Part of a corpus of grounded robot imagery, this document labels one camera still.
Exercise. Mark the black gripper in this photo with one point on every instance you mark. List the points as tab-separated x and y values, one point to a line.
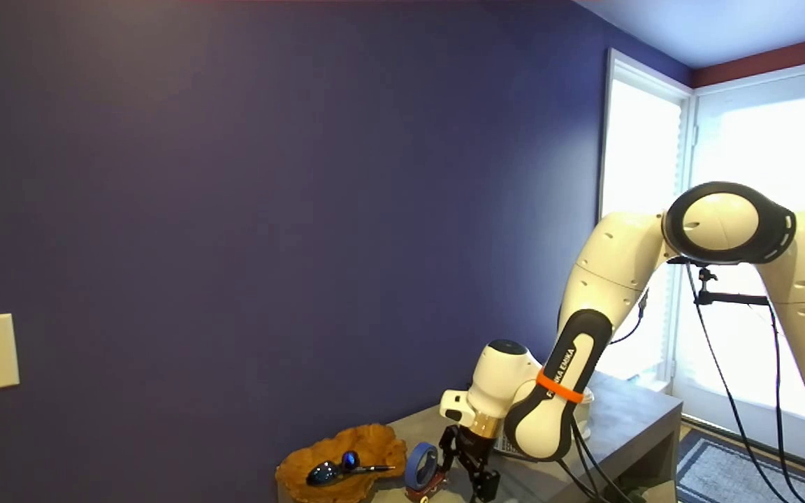
476	452

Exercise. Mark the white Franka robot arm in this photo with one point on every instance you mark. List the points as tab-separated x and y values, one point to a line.
627	252

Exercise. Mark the black sunglasses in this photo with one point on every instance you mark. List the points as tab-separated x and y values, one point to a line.
328	467

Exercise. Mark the blue bordered rug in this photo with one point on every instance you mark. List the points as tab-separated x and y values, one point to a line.
729	470

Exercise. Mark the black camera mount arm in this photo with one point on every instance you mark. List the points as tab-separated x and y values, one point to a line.
729	298

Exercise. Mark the bright window with white frame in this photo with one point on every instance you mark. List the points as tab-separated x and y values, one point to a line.
776	130
642	140

